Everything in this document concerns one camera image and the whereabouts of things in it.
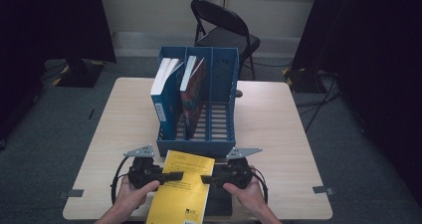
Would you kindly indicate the grey tape strip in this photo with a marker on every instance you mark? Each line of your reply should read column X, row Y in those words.
column 323, row 190
column 71, row 194

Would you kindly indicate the red illustrated book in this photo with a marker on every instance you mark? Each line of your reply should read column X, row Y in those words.
column 192, row 98

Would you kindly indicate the black folding chair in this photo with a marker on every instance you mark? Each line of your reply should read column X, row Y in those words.
column 229, row 35

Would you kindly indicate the blue book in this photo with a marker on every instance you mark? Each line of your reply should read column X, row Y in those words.
column 167, row 94

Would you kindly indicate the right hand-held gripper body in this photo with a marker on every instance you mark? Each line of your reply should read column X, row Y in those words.
column 237, row 174

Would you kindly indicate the black curtain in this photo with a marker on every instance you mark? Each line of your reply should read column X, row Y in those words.
column 375, row 68
column 49, row 25

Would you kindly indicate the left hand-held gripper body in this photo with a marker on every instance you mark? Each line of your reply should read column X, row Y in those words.
column 142, row 172

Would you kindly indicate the person's right hand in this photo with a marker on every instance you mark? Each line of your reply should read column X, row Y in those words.
column 247, row 194

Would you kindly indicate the yellow book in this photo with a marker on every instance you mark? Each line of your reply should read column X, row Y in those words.
column 180, row 200

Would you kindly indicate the black stand base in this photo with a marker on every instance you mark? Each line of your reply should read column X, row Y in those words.
column 79, row 74
column 302, row 81

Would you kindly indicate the blue plastic file rack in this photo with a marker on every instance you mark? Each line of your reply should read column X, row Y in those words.
column 220, row 144

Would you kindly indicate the person's left hand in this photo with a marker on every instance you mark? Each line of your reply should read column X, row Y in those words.
column 131, row 197

